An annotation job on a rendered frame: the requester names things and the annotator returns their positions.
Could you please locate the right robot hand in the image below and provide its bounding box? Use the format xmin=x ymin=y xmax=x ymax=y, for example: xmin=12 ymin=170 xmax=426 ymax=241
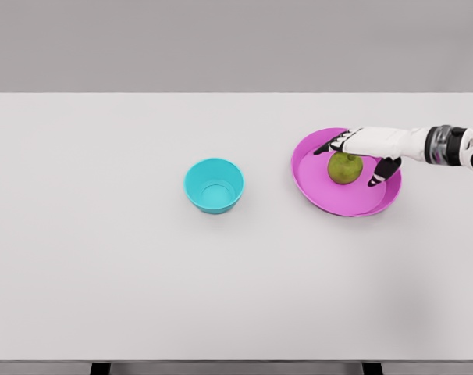
xmin=313 ymin=127 xmax=404 ymax=188

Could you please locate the green apple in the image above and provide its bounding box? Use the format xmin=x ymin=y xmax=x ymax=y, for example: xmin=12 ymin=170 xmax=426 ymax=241
xmin=327 ymin=152 xmax=365 ymax=185

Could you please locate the pink plate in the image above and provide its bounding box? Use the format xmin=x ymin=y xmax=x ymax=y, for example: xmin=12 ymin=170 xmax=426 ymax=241
xmin=290 ymin=127 xmax=403 ymax=218

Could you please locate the blue bowl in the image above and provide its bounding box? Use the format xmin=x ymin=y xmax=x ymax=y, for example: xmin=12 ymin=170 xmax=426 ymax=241
xmin=183 ymin=157 xmax=246 ymax=215

